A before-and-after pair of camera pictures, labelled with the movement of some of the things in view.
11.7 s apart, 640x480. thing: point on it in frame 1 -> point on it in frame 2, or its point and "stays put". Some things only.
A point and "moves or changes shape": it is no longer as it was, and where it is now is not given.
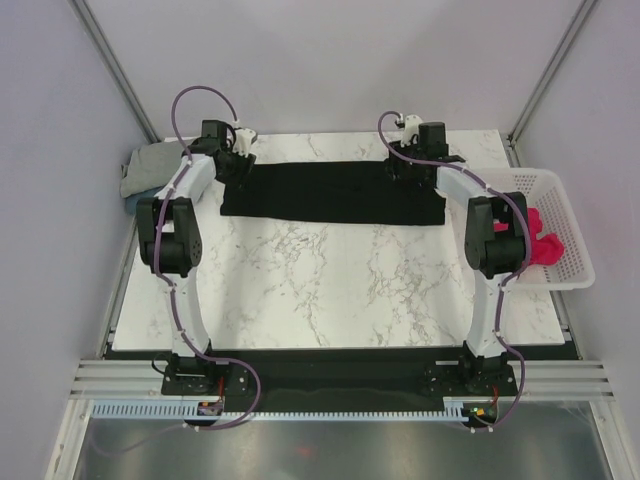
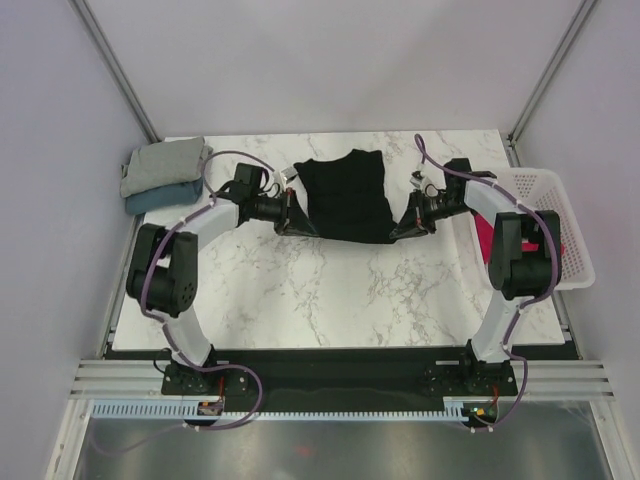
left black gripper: x=245 y=167 -> x=292 y=221
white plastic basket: x=541 y=189 stays put
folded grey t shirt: x=149 y=167 stays put
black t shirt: x=352 y=192 moves or changes shape
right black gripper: x=396 y=169 -> x=415 y=221
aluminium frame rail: x=536 y=379 stays put
